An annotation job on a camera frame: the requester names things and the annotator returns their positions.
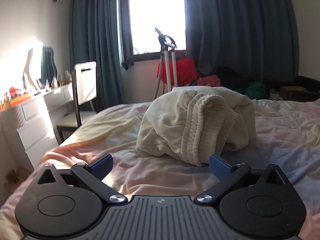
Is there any red cloth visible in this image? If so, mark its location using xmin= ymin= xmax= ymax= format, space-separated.
xmin=157 ymin=57 xmax=199 ymax=87

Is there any black clothes pile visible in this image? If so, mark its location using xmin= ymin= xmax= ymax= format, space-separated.
xmin=216 ymin=67 xmax=253 ymax=91

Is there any green cloth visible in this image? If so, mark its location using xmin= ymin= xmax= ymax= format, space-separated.
xmin=236 ymin=82 xmax=265 ymax=100

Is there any teal curtain left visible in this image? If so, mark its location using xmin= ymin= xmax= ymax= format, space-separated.
xmin=69 ymin=0 xmax=123 ymax=112

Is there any white chair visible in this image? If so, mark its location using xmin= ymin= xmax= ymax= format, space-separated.
xmin=56 ymin=61 xmax=97 ymax=142

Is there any white garment steamer stand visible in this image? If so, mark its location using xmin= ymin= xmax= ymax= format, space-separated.
xmin=153 ymin=28 xmax=178 ymax=100

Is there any vanity mirror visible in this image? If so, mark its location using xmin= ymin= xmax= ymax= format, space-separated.
xmin=22 ymin=42 xmax=58 ymax=91

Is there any pink cloth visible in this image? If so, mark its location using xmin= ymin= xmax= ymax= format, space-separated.
xmin=196 ymin=75 xmax=221 ymax=87

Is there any white dresser desk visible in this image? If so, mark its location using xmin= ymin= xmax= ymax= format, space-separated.
xmin=1 ymin=84 xmax=73 ymax=172

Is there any pastel tie-dye bed cover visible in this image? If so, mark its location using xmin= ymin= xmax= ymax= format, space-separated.
xmin=0 ymin=99 xmax=320 ymax=240

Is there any teal curtain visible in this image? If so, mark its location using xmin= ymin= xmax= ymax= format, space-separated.
xmin=184 ymin=0 xmax=299 ymax=81
xmin=69 ymin=0 xmax=123 ymax=112

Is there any cream zip-up jacket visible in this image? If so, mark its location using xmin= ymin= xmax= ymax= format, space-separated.
xmin=136 ymin=86 xmax=257 ymax=166

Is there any teal curtain right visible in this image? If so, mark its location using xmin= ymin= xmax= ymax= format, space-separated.
xmin=184 ymin=0 xmax=299 ymax=81

